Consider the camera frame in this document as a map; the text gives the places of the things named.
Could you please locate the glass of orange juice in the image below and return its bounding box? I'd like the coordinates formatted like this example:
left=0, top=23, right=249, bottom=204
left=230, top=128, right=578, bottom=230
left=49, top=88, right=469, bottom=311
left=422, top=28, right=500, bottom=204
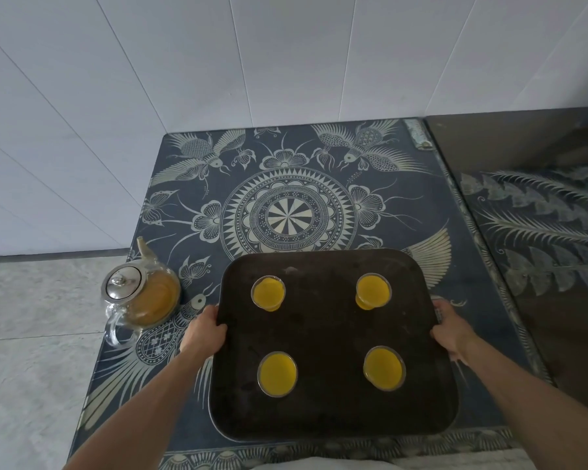
left=355, top=273, right=393, bottom=311
left=251, top=275, right=287, bottom=312
left=257, top=351, right=299, bottom=398
left=363, top=345, right=407, bottom=392

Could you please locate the dark brown square serving tray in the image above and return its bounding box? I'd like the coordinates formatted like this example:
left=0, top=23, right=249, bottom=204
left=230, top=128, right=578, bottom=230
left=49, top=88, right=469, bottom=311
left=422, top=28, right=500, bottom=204
left=208, top=248, right=460, bottom=442

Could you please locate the person's left hand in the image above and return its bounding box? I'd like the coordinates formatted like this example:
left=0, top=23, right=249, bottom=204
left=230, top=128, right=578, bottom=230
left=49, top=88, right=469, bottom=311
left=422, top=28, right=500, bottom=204
left=178, top=305, right=229, bottom=362

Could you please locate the person's right hand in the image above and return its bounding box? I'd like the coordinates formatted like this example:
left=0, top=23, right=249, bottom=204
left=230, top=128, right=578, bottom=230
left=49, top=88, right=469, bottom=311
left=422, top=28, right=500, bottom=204
left=429, top=299, right=480, bottom=364

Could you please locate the person's left forearm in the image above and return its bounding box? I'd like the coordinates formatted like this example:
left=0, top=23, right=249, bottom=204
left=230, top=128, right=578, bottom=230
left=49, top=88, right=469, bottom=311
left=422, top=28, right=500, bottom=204
left=63, top=348, right=203, bottom=470

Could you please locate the glass teapot with steel lid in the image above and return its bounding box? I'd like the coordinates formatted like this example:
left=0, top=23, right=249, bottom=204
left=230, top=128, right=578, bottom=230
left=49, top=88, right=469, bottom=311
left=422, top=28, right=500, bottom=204
left=100, top=236, right=182, bottom=348

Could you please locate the blue patterned tablecloth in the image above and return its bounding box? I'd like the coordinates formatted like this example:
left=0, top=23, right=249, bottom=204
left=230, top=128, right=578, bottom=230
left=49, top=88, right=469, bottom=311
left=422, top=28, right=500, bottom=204
left=68, top=118, right=555, bottom=470

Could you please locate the person's right forearm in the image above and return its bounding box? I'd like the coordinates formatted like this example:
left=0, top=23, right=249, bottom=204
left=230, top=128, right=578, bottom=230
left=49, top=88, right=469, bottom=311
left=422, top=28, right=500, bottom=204
left=457, top=337, right=588, bottom=470

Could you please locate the dark glass-topped side table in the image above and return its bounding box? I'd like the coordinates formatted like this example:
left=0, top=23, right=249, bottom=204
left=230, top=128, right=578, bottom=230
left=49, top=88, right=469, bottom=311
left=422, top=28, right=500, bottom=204
left=424, top=106, right=588, bottom=422

